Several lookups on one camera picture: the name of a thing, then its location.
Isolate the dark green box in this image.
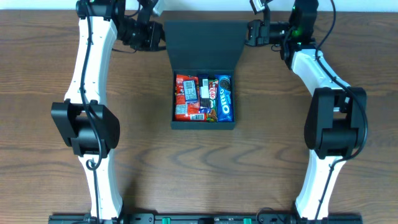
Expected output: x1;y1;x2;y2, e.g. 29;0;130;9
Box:
164;20;247;130

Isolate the long dark blue chocolate bar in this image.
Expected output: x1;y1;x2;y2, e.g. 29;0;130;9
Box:
198;74;211;114

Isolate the blue Oreo cookie pack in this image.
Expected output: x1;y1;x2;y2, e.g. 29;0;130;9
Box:
215;75;233;122

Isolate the red Hacks candy bag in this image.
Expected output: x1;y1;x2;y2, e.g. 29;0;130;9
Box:
174;75;207;122

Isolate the red KitKat bar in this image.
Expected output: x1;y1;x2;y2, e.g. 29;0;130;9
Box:
206;79;218;122

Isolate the small blue candy bar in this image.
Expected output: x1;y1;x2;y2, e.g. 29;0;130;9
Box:
183;80;198;103

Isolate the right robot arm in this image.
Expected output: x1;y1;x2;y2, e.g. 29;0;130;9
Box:
245;0;369;223

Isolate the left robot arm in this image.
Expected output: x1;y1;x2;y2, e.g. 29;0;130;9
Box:
49;0;165;224

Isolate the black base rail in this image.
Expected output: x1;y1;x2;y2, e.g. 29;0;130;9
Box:
48;213;363;224

